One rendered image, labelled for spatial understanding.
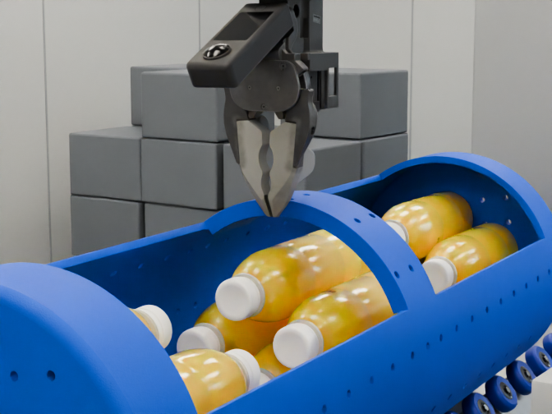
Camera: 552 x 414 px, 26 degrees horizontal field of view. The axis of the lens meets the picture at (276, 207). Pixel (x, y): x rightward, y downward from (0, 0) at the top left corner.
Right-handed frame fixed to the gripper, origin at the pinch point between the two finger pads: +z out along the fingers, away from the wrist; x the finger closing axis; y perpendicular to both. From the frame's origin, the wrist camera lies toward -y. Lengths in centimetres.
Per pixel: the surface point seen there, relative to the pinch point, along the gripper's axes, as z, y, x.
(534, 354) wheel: 26, 51, -10
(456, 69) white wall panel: 9, 493, 173
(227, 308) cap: 9.1, -4.7, 1.6
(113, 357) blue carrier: 4.0, -36.6, -9.9
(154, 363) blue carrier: 5.0, -33.6, -10.9
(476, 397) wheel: 25.4, 29.6, -9.8
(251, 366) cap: 10.9, -14.1, -6.5
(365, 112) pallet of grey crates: 19, 330, 147
